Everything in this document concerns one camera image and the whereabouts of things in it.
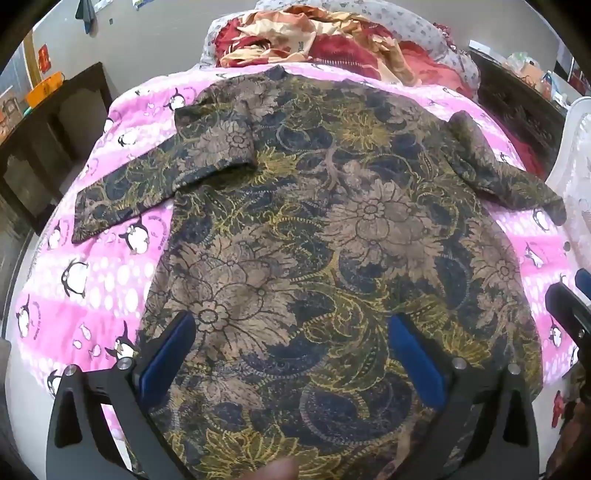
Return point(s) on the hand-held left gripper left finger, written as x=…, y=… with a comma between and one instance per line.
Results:
x=168, y=355

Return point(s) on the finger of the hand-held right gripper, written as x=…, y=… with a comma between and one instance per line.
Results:
x=565, y=309
x=584, y=284

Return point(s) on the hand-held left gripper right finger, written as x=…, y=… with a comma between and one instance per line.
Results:
x=415, y=360

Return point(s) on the brown floral shirt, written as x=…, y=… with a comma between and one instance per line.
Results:
x=323, y=230

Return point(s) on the person's left hand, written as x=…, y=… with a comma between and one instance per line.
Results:
x=281, y=470

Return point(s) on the person's floral clothing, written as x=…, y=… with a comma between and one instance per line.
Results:
x=570, y=410

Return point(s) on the pink penguin print blanket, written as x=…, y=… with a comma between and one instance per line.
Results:
x=69, y=318

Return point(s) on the white plastic chair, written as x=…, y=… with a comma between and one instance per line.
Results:
x=572, y=152

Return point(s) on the dark wooden side table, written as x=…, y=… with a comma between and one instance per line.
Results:
x=517, y=106

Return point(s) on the orange box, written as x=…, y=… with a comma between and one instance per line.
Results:
x=44, y=90

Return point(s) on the grey floral pillow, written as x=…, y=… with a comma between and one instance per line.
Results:
x=415, y=23

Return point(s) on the red and yellow floral blanket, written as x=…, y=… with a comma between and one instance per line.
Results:
x=341, y=46

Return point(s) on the dark blue hanging cloth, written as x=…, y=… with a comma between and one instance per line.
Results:
x=85, y=14

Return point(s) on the red paper wall sign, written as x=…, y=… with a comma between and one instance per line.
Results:
x=44, y=57

